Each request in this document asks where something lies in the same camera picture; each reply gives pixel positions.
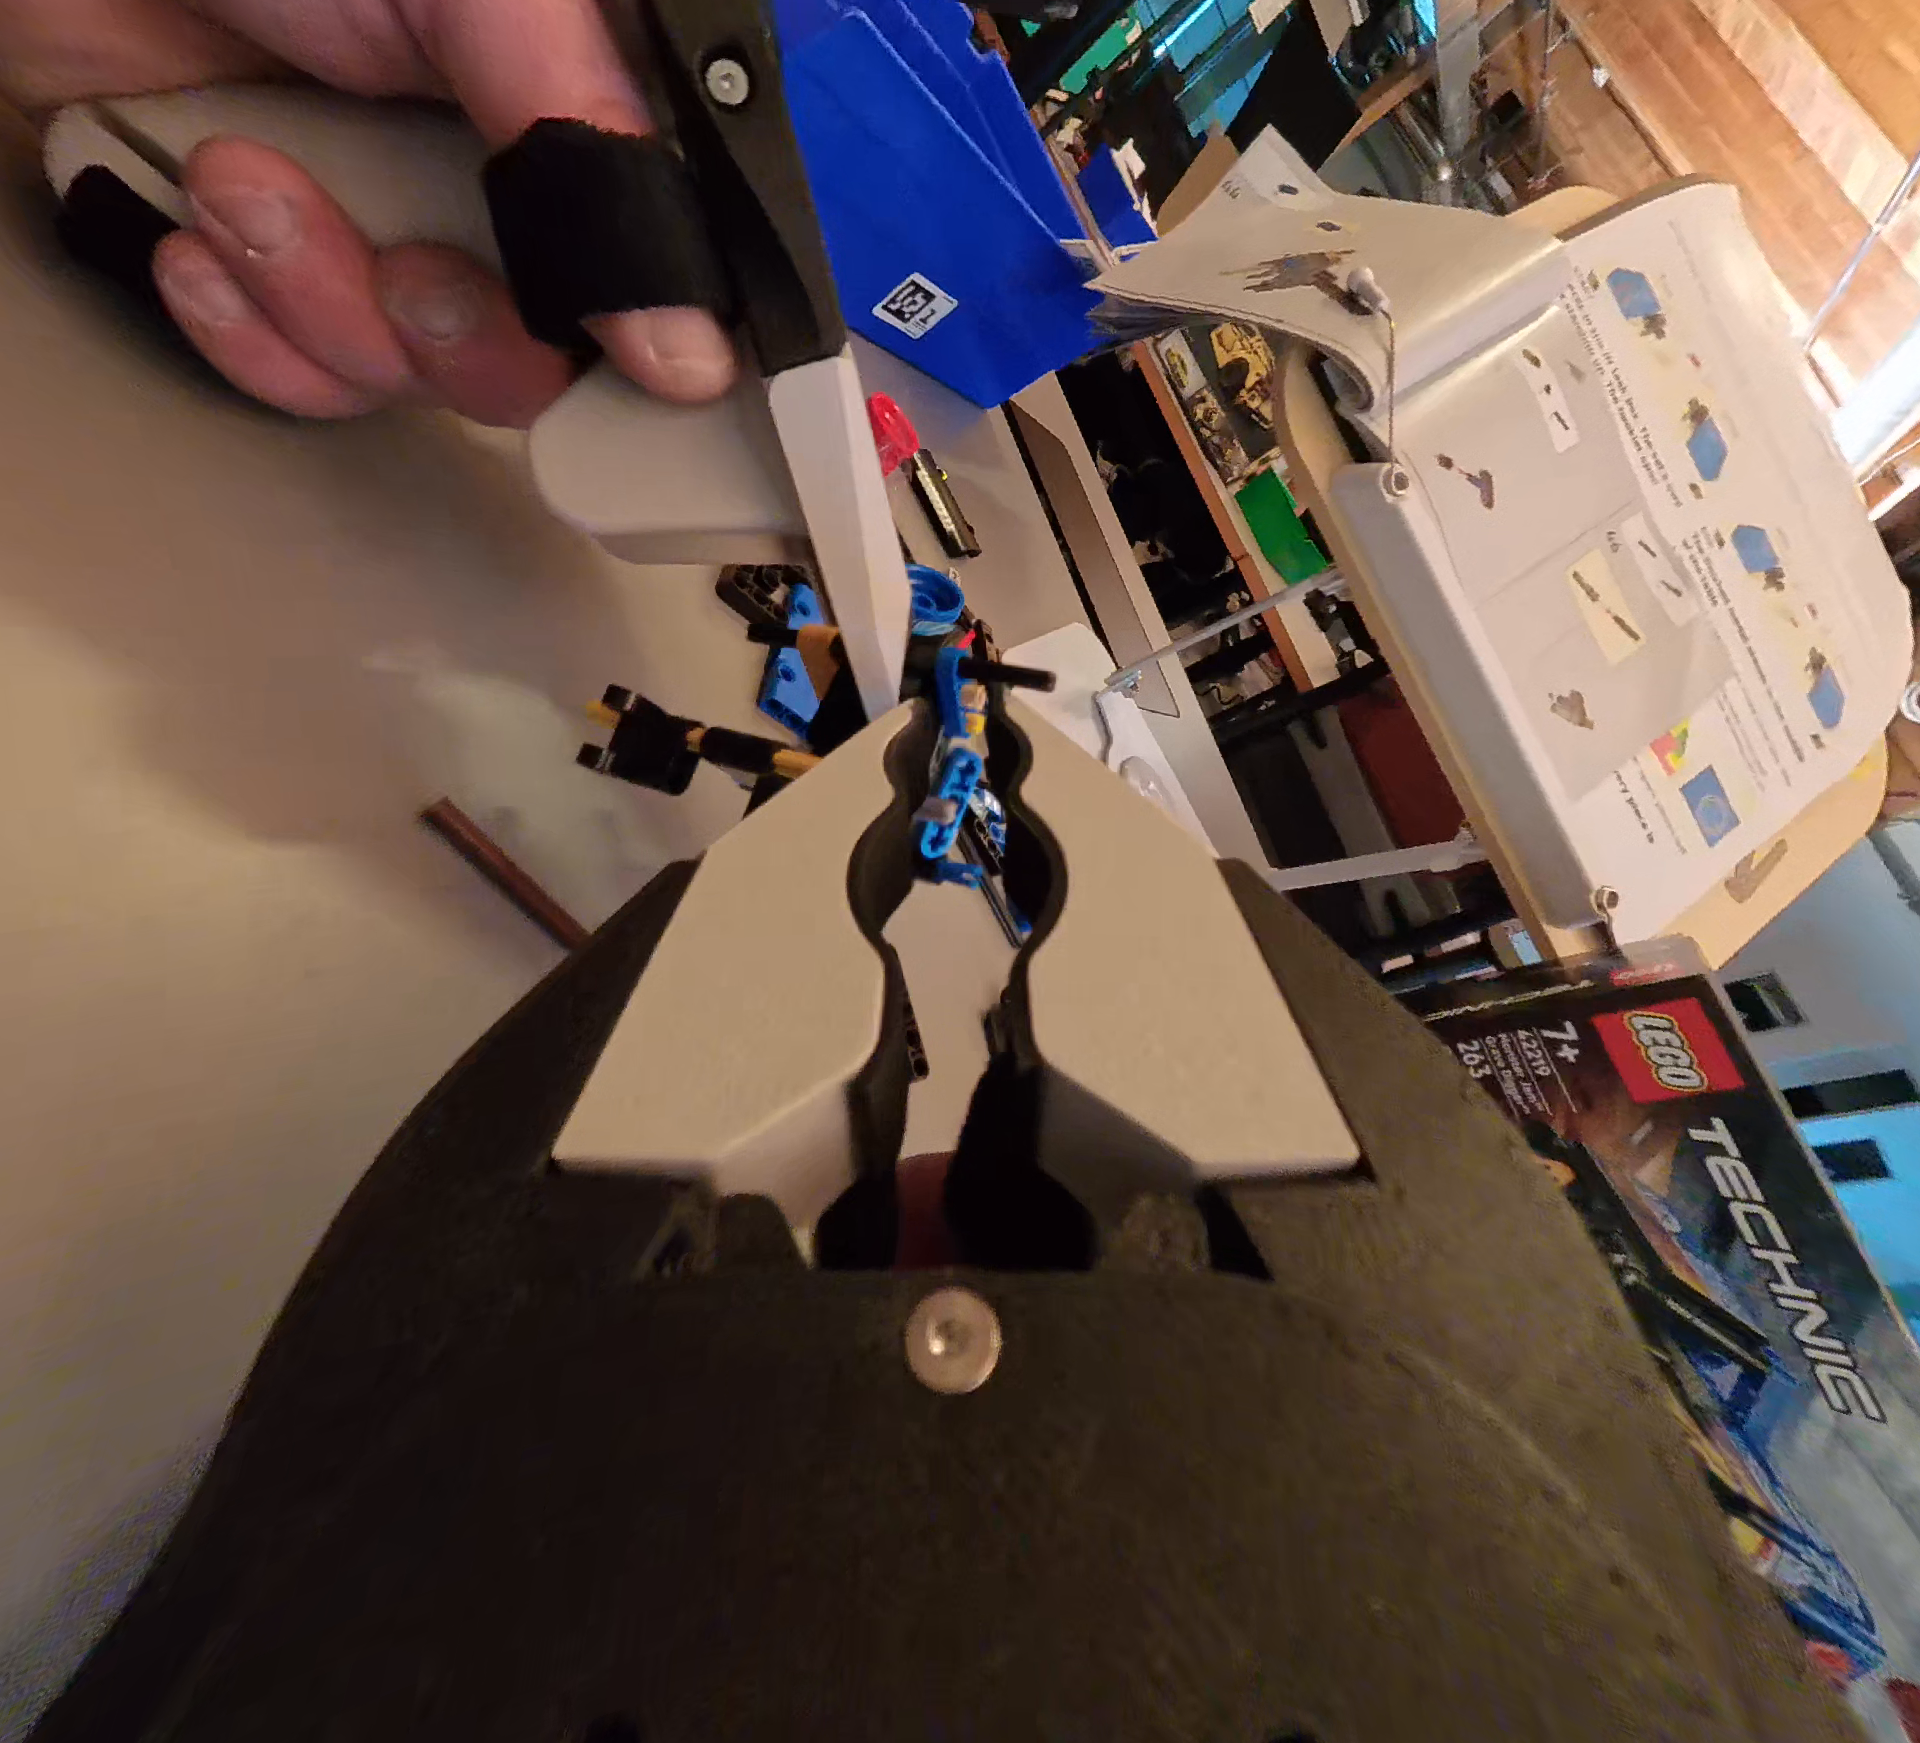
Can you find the blue wheel rim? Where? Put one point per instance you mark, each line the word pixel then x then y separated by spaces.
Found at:
pixel 933 599

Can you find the black piece with yellow axle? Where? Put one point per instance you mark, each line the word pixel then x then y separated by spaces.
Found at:
pixel 659 737

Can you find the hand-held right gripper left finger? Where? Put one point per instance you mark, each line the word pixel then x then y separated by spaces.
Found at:
pixel 721 1022

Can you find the small brick assembly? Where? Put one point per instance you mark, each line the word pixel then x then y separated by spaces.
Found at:
pixel 952 784

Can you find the toy truck set box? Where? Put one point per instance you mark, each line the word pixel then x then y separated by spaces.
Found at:
pixel 1726 1172

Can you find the blue curved panel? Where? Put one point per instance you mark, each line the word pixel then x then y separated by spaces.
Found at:
pixel 784 661

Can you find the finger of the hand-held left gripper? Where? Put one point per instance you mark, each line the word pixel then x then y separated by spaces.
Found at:
pixel 856 513

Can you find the blue storage bin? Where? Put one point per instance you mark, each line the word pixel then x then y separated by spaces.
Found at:
pixel 930 199

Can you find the white book stand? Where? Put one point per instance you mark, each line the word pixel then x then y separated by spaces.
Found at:
pixel 1388 572

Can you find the red translucent rim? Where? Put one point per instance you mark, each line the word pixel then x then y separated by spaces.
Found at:
pixel 893 431

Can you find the instruction booklet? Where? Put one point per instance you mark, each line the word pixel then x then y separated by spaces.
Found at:
pixel 1651 454

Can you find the grey desk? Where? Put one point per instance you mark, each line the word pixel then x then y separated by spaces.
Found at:
pixel 298 647

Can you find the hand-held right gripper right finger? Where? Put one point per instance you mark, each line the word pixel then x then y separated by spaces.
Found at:
pixel 1184 1022

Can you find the black curved panel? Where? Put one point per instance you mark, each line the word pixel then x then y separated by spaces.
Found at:
pixel 944 504

